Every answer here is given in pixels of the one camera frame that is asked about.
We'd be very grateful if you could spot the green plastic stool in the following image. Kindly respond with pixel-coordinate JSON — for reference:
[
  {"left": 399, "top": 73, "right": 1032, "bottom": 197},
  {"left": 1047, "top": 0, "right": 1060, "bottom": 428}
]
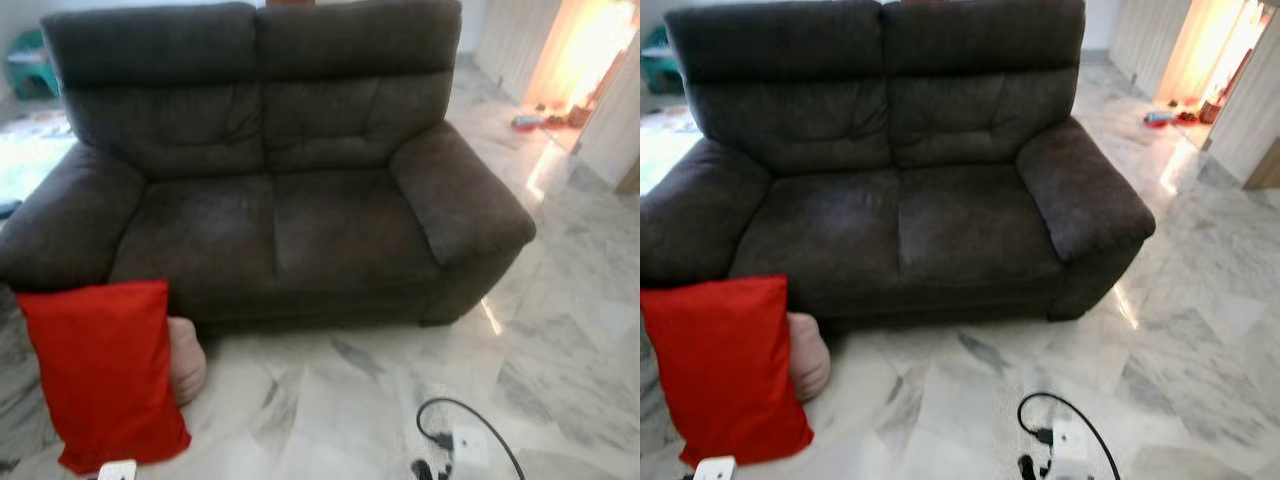
[
  {"left": 8, "top": 30, "right": 59, "bottom": 101},
  {"left": 642, "top": 25, "right": 686, "bottom": 96}
]

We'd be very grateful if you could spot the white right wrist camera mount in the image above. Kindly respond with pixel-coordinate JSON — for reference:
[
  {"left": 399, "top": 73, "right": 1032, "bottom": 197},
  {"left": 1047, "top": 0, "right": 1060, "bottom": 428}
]
[
  {"left": 452, "top": 427, "right": 491, "bottom": 469},
  {"left": 1052, "top": 420, "right": 1091, "bottom": 463}
]

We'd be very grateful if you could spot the colourful play mat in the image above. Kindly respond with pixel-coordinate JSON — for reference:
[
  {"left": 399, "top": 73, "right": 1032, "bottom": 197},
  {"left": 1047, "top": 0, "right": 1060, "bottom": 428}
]
[
  {"left": 0, "top": 108, "right": 79, "bottom": 206},
  {"left": 640, "top": 105, "right": 693, "bottom": 196}
]

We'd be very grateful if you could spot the dark grey two-seat sofa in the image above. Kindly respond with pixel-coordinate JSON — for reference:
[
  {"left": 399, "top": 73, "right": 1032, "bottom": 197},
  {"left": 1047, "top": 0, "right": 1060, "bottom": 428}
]
[
  {"left": 0, "top": 0, "right": 538, "bottom": 331},
  {"left": 640, "top": 0, "right": 1158, "bottom": 326}
]

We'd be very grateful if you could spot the white door panel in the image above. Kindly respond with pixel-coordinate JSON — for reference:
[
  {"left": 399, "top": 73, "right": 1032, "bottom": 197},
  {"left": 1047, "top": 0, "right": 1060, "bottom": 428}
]
[
  {"left": 1205, "top": 15, "right": 1280, "bottom": 186},
  {"left": 575, "top": 30, "right": 641, "bottom": 191}
]

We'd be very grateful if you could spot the pink pillow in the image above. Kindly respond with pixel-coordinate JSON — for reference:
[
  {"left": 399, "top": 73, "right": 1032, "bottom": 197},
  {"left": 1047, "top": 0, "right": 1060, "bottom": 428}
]
[
  {"left": 168, "top": 317, "right": 208, "bottom": 406},
  {"left": 788, "top": 312, "right": 832, "bottom": 403}
]

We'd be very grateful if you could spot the cream slatted folding door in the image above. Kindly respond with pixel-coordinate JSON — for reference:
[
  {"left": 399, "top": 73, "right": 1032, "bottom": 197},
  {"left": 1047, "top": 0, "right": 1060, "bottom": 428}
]
[
  {"left": 475, "top": 0, "right": 561, "bottom": 101},
  {"left": 1108, "top": 0, "right": 1191, "bottom": 101}
]

